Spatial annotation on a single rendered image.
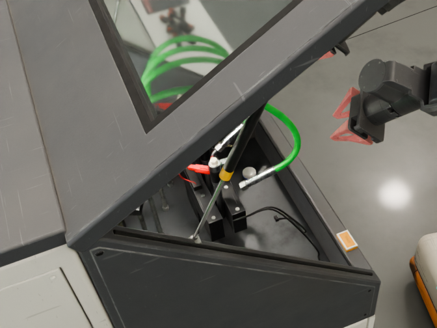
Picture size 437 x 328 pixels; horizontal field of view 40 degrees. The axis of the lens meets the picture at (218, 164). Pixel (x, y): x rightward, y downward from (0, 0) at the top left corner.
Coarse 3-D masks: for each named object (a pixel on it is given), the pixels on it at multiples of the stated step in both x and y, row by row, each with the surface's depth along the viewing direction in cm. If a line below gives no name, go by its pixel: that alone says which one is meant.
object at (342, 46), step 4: (356, 28) 138; (352, 32) 139; (348, 36) 140; (344, 40) 140; (340, 44) 141; (344, 44) 143; (340, 48) 141; (344, 48) 141; (348, 48) 143; (344, 52) 142; (348, 52) 142
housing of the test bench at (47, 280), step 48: (0, 0) 129; (0, 48) 118; (0, 96) 108; (0, 144) 100; (0, 192) 93; (48, 192) 92; (0, 240) 86; (48, 240) 87; (0, 288) 90; (48, 288) 95
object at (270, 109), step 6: (270, 108) 118; (276, 114) 118; (282, 114) 119; (282, 120) 120; (288, 120) 120; (288, 126) 121; (294, 126) 121; (294, 132) 122; (294, 138) 124; (300, 144) 125; (294, 150) 126; (288, 156) 129; (294, 156) 127; (282, 162) 130; (288, 162) 129; (276, 168) 131; (282, 168) 130
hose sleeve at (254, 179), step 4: (272, 168) 131; (260, 172) 133; (264, 172) 132; (268, 172) 132; (272, 172) 131; (276, 172) 131; (252, 176) 134; (256, 176) 133; (260, 176) 133; (264, 176) 132; (268, 176) 132; (248, 180) 134; (252, 180) 134; (256, 180) 133; (260, 180) 133; (248, 184) 135; (252, 184) 134
